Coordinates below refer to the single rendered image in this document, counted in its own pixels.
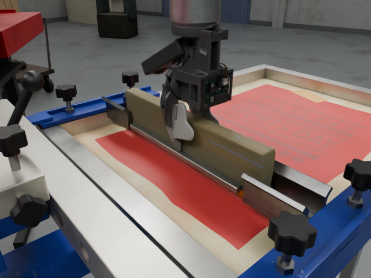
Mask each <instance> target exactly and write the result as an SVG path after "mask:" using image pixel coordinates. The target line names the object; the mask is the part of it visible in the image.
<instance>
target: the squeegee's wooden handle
mask: <svg viewBox="0 0 371 278"><path fill-rule="evenodd" d="M160 100H161V99H160V98H158V97H156V96H154V95H152V94H149V93H147V92H144V91H143V90H140V89H138V88H131V89H128V90H127V91H126V105H127V109H128V110H129V111H130V115H131V123H132V124H133V123H137V124H138V125H140V126H142V127H143V128H145V129H147V130H149V131H150V132H152V133H154V134H155V135H157V136H159V137H161V138H162V139H164V140H166V141H167V142H169V143H171V144H173V143H172V141H171V139H170V137H169V134H168V132H167V128H166V125H165V123H164V120H163V117H162V113H161V107H160ZM187 121H188V123H189V124H190V126H191V127H192V129H193V131H194V138H193V139H192V140H191V141H187V140H182V148H181V150H183V151H185V152H187V153H188V154H190V155H191V156H193V157H195V158H196V159H198V160H200V161H202V162H203V163H205V164H207V165H209V166H211V167H212V168H214V169H216V170H217V171H219V172H221V173H223V174H224V175H226V176H227V177H229V178H231V179H233V180H234V181H236V182H238V183H240V184H241V185H242V191H243V190H244V183H245V181H244V180H243V179H242V178H241V176H242V174H243V173H245V174H247V175H249V176H251V177H253V178H255V179H256V180H258V181H260V182H262V183H264V184H266V185H268V186H269V187H271V182H272V175H273V168H274V161H275V149H273V148H271V147H268V146H266V145H264V144H262V143H259V142H257V141H255V140H253V139H251V138H248V137H246V136H244V135H242V134H239V133H237V132H235V131H233V130H230V129H228V128H226V127H223V126H221V125H219V124H217V123H214V122H212V121H210V120H208V119H205V118H203V117H201V116H199V115H197V114H194V113H192V112H190V111H187Z"/></svg>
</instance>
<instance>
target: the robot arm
mask: <svg viewBox="0 0 371 278"><path fill-rule="evenodd" d="M221 1H222V0H169V19H170V21H171V22H173V23H172V24H171V33H172V34H173V35H176V36H182V38H180V39H175V40H174V41H173V42H171V43H170V44H168V45H167V46H165V47H164V48H162V49H161V50H159V51H158V52H156V53H155V54H153V55H151V56H150V57H149V58H147V59H146V60H144V61H143V62H142V63H141V65H142V69H143V71H144V74H145V75H150V74H163V73H165V72H166V71H167V70H168V71H167V72H166V74H165V76H166V81H165V84H163V85H162V94H161V100H160V107H161V113H162V117H163V120H164V123H165V125H166V128H167V132H168V134H169V137H170V139H171V141H172V143H173V145H174V147H175V148H176V150H178V151H181V148H182V140H187V141H191V140H192V139H193V138H194V131H193V129H192V127H191V126H190V124H189V123H188V121H187V108H186V106H185V104H183V103H179V102H178V100H181V101H184V102H186V103H187V104H188V105H189V110H190V111H191V112H192V113H194V114H197V115H199V116H201V117H203V118H205V119H208V120H210V121H212V122H214V123H217V124H220V123H219V121H218V119H217V118H216V117H215V116H214V115H213V114H212V113H211V111H210V107H212V106H216V105H219V104H222V103H225V102H227V101H228V100H229V101H231V97H232V83H233V74H234V69H233V68H230V67H227V66H226V65H225V64H223V63H220V62H219V61H220V40H227V39H228V34H229V30H228V29H223V28H219V24H218V22H219V21H220V20H221ZM220 64H222V65H223V66H222V65H220ZM229 82H230V86H229Z"/></svg>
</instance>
